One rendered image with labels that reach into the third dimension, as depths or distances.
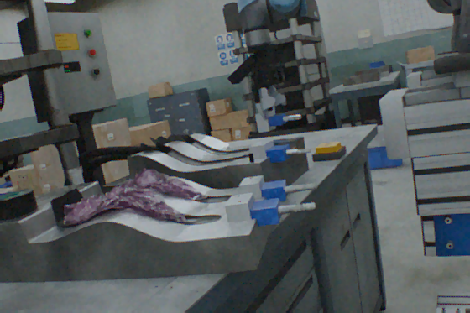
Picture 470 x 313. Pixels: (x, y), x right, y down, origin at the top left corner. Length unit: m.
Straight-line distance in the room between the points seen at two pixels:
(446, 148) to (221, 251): 0.34
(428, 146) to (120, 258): 0.48
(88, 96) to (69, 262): 1.04
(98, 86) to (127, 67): 7.70
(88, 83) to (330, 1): 6.18
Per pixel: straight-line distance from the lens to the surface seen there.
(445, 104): 0.61
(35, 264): 0.75
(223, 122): 7.80
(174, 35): 8.66
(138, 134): 5.53
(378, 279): 1.81
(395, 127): 0.61
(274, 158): 0.88
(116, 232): 0.63
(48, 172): 5.37
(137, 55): 9.21
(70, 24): 1.68
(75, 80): 1.63
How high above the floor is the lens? 1.05
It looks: 7 degrees down
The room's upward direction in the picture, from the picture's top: 12 degrees counter-clockwise
